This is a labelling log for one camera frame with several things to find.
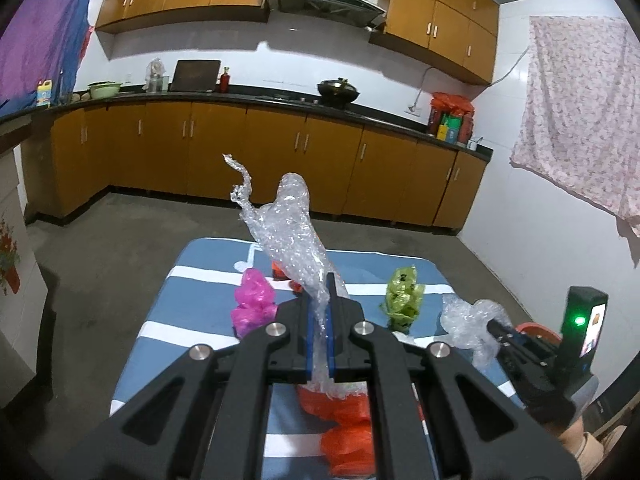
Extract green plastic bag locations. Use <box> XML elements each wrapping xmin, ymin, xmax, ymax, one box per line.
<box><xmin>380</xmin><ymin>263</ymin><xmax>426</xmax><ymax>334</ymax></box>

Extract black wok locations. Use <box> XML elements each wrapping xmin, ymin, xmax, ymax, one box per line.
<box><xmin>317</xmin><ymin>77</ymin><xmax>362</xmax><ymax>108</ymax></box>

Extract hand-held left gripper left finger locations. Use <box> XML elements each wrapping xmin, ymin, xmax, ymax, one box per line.
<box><xmin>50</xmin><ymin>294</ymin><xmax>331</xmax><ymax>480</ymax></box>

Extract blue striped tablecloth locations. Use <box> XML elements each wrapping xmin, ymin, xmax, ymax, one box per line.
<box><xmin>109</xmin><ymin>236</ymin><xmax>526</xmax><ymax>480</ymax></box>

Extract pink plastic bag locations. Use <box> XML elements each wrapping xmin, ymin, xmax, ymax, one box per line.
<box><xmin>230</xmin><ymin>268</ymin><xmax>279</xmax><ymax>339</ymax></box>

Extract green plastic basin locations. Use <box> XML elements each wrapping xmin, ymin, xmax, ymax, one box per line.
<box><xmin>87</xmin><ymin>81</ymin><xmax>122</xmax><ymax>100</ymax></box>

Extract small red plastic scrap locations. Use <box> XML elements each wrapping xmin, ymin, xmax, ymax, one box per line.
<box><xmin>270</xmin><ymin>260</ymin><xmax>304</xmax><ymax>294</ymax></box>

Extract green packet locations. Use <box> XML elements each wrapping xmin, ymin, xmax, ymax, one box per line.
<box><xmin>437</xmin><ymin>115</ymin><xmax>462</xmax><ymax>142</ymax></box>

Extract white flower-print cabinet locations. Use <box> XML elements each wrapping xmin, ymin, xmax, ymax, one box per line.
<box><xmin>0</xmin><ymin>147</ymin><xmax>51</xmax><ymax>411</ymax></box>

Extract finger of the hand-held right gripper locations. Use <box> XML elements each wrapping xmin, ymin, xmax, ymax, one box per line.
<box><xmin>487</xmin><ymin>318</ymin><xmax>521</xmax><ymax>347</ymax></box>

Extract purple hanging cloth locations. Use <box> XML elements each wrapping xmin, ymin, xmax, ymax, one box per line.
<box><xmin>0</xmin><ymin>0</ymin><xmax>91</xmax><ymax>111</ymax></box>

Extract white power cable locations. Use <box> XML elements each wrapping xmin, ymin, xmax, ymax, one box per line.
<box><xmin>414</xmin><ymin>46</ymin><xmax>531</xmax><ymax>110</ymax></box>

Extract orange plastic bag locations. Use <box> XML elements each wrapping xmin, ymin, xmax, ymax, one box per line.
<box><xmin>296</xmin><ymin>380</ymin><xmax>427</xmax><ymax>479</ymax></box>

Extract brown cutting board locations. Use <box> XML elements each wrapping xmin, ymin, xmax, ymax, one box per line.
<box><xmin>168</xmin><ymin>59</ymin><xmax>222</xmax><ymax>93</ymax></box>

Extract person's right forearm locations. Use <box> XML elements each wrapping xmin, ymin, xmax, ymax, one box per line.
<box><xmin>545</xmin><ymin>417</ymin><xmax>608</xmax><ymax>480</ymax></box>

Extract black kitchen countertop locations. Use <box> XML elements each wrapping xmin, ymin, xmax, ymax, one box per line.
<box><xmin>0</xmin><ymin>87</ymin><xmax>493</xmax><ymax>162</ymax></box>

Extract wooden lower cabinets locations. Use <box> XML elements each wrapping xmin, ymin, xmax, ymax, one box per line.
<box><xmin>22</xmin><ymin>100</ymin><xmax>488</xmax><ymax>234</ymax></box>

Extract clear bag with jar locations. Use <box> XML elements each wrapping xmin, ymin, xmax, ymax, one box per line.
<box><xmin>144</xmin><ymin>57</ymin><xmax>169</xmax><ymax>94</ymax></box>

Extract red trash bin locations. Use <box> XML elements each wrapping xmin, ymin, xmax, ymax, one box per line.
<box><xmin>515</xmin><ymin>322</ymin><xmax>561</xmax><ymax>349</ymax></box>

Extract red bag with packets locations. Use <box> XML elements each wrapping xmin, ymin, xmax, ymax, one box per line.
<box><xmin>427</xmin><ymin>92</ymin><xmax>475</xmax><ymax>145</ymax></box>

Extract gas stove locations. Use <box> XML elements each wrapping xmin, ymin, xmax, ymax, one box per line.
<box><xmin>255</xmin><ymin>94</ymin><xmax>321</xmax><ymax>106</ymax></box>

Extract long clear plastic wrap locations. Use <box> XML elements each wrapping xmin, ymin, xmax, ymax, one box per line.
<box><xmin>222</xmin><ymin>152</ymin><xmax>372</xmax><ymax>402</ymax></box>

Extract pink floral hanging cloth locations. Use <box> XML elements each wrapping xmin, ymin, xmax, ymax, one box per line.
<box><xmin>510</xmin><ymin>16</ymin><xmax>640</xmax><ymax>239</ymax></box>

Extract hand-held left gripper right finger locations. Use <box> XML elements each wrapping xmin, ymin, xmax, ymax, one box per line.
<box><xmin>324</xmin><ymin>273</ymin><xmax>582</xmax><ymax>480</ymax></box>

